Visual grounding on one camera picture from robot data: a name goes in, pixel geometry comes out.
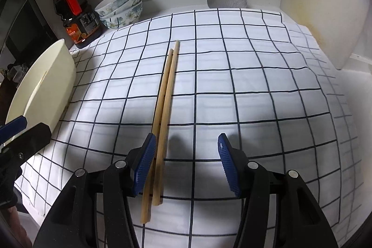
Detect wooden chopstick in bowl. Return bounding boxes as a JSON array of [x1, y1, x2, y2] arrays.
[[30, 70, 49, 103]]

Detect large cream bowl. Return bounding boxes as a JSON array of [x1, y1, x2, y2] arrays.
[[6, 39, 76, 132]]

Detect person's hand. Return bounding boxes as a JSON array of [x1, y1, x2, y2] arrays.
[[5, 206, 32, 248]]

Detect stacked floral ceramic bowls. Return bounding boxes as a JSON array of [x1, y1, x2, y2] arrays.
[[95, 0, 143, 29]]

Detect white black grid cloth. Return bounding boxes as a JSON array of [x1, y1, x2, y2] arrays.
[[16, 10, 362, 247]]

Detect dark soy sauce bottle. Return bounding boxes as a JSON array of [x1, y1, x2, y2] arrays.
[[53, 0, 102, 48]]

